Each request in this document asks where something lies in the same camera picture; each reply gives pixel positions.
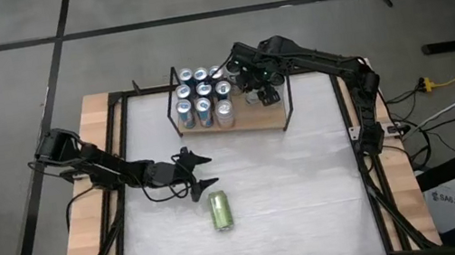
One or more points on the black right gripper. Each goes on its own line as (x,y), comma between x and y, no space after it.
(262,69)

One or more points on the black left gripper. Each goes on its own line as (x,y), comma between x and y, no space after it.
(166,174)

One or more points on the white Celsius can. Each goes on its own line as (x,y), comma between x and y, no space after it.
(231,72)

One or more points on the green beverage can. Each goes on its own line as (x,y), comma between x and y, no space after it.
(221,211)

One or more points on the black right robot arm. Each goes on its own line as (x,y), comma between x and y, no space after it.
(327,61)

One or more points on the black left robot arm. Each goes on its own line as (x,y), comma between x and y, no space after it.
(96,164)

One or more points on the light wooden platform board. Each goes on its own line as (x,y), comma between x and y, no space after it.
(85,241)

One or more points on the yellow power plug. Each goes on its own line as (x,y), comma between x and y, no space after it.
(428,84)

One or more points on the white cardboard box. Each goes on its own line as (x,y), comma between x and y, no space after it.
(446,207)

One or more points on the white metal bracket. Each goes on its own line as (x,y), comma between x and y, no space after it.
(354,133)

